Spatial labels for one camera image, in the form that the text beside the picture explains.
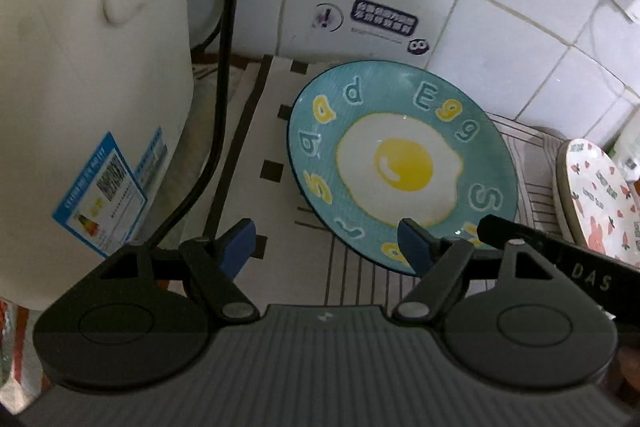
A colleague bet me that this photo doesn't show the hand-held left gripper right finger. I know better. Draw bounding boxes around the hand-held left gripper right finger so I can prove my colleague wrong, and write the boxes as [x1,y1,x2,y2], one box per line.
[392,217,556,322]

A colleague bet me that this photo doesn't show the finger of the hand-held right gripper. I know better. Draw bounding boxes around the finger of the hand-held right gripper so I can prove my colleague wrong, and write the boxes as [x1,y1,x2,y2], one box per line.
[476,214,556,258]

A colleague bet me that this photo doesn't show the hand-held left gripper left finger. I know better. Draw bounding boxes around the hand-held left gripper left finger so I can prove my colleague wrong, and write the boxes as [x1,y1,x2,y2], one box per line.
[100,218,261,322]

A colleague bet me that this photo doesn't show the striped white tablecloth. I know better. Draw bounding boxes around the striped white tablecloth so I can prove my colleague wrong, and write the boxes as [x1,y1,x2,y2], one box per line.
[180,54,581,308]

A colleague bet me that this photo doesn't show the pink printed white plate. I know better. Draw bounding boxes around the pink printed white plate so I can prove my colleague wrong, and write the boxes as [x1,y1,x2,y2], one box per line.
[552,138,640,269]

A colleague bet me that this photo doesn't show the teal fried egg plate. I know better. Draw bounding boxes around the teal fried egg plate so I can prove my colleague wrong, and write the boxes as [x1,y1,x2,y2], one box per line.
[286,59,519,278]

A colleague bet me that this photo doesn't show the white plastic bag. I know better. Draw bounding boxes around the white plastic bag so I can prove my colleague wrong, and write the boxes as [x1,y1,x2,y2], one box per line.
[607,117,640,182]

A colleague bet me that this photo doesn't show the dark rectangular wall sticker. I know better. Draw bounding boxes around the dark rectangular wall sticker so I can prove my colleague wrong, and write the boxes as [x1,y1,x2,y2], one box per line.
[350,0,418,35]

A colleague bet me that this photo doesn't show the thick black power cable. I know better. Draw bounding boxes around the thick black power cable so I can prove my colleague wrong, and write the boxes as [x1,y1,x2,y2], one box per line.
[147,0,251,248]

